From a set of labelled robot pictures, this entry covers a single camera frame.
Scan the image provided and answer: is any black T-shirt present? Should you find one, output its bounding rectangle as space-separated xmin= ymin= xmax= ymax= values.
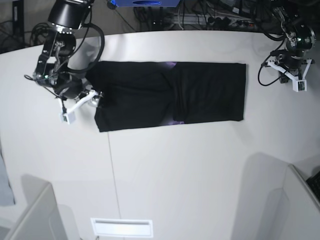
xmin=85 ymin=61 xmax=247 ymax=132

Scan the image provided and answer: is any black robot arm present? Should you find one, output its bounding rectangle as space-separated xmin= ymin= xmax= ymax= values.
xmin=25 ymin=0 xmax=105 ymax=103

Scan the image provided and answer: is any black gripper second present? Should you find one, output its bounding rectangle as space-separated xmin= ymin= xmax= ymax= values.
xmin=269 ymin=49 xmax=307 ymax=84

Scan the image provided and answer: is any black stand post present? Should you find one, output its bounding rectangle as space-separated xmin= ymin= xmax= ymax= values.
xmin=12 ymin=0 xmax=25 ymax=48

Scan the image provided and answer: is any blue box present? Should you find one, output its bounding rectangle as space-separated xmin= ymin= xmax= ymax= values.
xmin=114 ymin=0 xmax=180 ymax=8

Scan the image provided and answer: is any coiled black cable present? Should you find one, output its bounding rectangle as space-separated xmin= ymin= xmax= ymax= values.
xmin=29 ymin=22 xmax=63 ymax=47

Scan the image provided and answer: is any black keyboard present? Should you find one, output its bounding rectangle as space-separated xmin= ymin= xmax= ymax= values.
xmin=306 ymin=172 xmax=320 ymax=200

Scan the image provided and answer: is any white partition panel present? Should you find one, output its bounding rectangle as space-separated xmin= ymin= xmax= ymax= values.
xmin=257 ymin=164 xmax=320 ymax=240
xmin=5 ymin=183 xmax=68 ymax=240

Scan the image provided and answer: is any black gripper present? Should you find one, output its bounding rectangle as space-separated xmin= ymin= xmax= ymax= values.
xmin=52 ymin=73 xmax=104 ymax=108

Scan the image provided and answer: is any white partition panel right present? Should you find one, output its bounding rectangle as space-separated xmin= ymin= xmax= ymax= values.
xmin=257 ymin=164 xmax=320 ymax=240

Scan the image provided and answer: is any white partition panel left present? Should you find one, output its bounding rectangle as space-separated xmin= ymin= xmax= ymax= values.
xmin=5 ymin=183 xmax=68 ymax=240

